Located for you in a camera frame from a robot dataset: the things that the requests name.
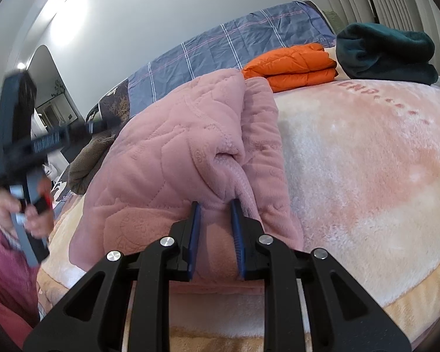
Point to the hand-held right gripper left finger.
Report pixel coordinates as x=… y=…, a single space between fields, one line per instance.
x=192 y=238

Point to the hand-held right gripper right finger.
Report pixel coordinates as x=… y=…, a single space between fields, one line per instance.
x=238 y=238

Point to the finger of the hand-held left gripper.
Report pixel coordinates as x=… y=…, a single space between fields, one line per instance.
x=95 y=128

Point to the pink quilted jacket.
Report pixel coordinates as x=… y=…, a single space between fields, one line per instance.
x=161 y=161

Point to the person's left forearm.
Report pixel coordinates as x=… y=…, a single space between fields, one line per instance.
x=11 y=275

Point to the person's left hand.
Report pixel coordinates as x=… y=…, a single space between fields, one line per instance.
x=3 y=209

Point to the tree print pillow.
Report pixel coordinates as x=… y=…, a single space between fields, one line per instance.
x=113 y=106

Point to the folded olive fleece garment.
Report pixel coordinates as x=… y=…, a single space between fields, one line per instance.
x=88 y=161

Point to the arched standing mirror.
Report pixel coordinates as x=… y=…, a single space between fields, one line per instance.
x=55 y=91

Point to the cream and peach plush blanket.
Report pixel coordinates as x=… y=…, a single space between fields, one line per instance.
x=352 y=190

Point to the blue plaid pillow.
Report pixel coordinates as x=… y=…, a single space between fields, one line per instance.
x=223 y=44

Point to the folded orange puffer jacket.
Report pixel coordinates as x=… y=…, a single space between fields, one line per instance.
x=293 y=66

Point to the person's red clothing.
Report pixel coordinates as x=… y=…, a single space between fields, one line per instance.
x=7 y=322

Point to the folded dark green garment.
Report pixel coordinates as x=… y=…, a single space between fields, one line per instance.
x=381 y=51

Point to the pale green pillow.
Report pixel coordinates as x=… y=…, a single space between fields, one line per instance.
x=333 y=20

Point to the grey pleated curtain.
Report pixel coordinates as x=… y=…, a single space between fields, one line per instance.
x=407 y=7

